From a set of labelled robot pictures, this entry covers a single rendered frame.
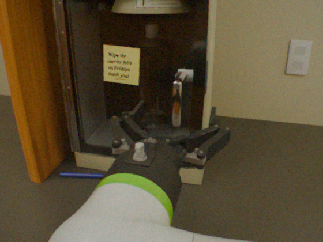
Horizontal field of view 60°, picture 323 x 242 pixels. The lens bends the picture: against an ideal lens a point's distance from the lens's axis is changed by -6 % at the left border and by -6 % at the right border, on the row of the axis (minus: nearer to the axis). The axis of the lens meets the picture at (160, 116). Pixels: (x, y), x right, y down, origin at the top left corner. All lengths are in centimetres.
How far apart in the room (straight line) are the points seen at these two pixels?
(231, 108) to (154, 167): 77
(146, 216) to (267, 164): 58
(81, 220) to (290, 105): 92
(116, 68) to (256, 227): 42
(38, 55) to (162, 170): 45
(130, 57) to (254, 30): 52
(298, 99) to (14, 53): 87
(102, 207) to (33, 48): 47
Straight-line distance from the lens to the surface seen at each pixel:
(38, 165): 73
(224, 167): 77
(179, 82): 53
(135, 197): 28
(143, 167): 32
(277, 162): 83
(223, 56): 101
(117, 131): 47
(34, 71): 68
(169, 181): 33
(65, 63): 66
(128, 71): 60
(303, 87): 107
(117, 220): 25
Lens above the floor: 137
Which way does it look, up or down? 25 degrees down
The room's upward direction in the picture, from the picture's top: straight up
